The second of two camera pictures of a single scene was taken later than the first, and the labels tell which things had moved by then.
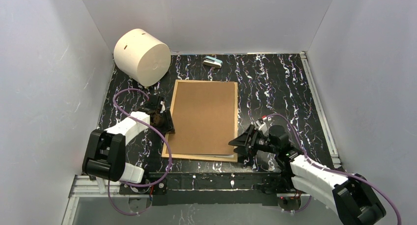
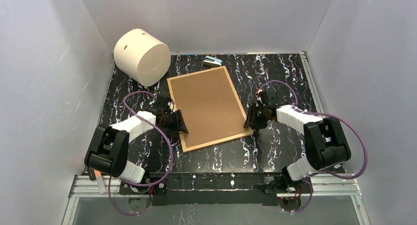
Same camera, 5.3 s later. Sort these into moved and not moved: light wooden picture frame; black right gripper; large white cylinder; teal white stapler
Moved: light wooden picture frame; black right gripper
Not moved: teal white stapler; large white cylinder
